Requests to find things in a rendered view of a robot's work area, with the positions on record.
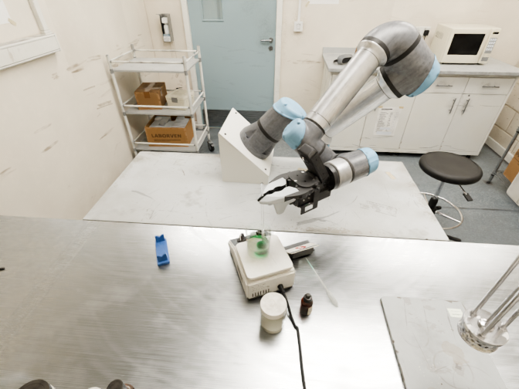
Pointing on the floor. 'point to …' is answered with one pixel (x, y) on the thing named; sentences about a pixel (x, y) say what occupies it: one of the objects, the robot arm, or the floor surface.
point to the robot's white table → (153, 170)
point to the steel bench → (220, 307)
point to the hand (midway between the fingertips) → (262, 196)
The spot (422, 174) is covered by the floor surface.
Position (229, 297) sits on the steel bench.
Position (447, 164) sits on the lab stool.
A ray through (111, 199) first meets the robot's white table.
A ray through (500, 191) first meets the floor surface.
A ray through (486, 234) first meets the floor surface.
